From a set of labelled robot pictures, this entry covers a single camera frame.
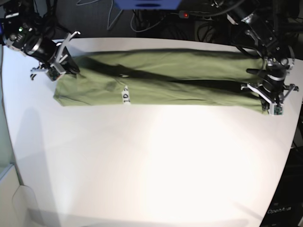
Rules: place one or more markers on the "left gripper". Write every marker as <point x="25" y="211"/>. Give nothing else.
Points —
<point x="271" y="75"/>

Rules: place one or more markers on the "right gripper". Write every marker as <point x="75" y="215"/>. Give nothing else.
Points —
<point x="44" y="50"/>

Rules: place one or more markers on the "green T-shirt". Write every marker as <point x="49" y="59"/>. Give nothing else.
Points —
<point x="161" y="77"/>

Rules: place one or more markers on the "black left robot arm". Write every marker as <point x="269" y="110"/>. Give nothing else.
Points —
<point x="276" y="55"/>

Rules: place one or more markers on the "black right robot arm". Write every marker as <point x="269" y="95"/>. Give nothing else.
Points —
<point x="21" y="23"/>

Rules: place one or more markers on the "white ID label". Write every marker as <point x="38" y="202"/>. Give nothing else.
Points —
<point x="126" y="96"/>

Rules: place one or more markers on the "blue box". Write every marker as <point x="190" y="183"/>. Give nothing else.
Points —
<point x="148" y="4"/>

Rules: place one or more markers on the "black OpenArm case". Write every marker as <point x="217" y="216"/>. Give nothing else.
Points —
<point x="286" y="207"/>

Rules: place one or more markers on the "power strip with red light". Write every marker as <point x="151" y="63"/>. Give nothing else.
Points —
<point x="183" y="14"/>

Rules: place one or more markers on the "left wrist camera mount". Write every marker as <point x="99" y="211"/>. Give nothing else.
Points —
<point x="274" y="98"/>

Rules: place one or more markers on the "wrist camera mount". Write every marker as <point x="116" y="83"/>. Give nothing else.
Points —
<point x="274" y="98"/>
<point x="56" y="70"/>

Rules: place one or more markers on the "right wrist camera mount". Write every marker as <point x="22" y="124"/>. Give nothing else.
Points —
<point x="56" y="70"/>

